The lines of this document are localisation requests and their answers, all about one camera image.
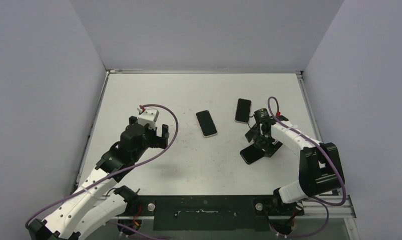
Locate black phone case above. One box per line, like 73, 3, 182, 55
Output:
239, 144, 265, 165

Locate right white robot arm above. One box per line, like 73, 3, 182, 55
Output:
240, 108, 344, 215

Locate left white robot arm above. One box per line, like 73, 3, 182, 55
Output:
26, 108, 169, 240

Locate far phone pink case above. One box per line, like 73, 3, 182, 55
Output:
235, 98, 252, 124

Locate phone pink case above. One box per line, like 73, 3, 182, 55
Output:
196, 110, 218, 138
235, 98, 252, 124

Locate center phone pink case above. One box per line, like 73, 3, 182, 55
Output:
196, 110, 218, 138

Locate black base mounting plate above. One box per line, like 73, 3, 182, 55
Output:
118, 195, 304, 232

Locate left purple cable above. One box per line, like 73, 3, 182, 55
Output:
25, 103, 179, 240

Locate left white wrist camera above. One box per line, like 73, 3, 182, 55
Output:
137, 105, 159, 130

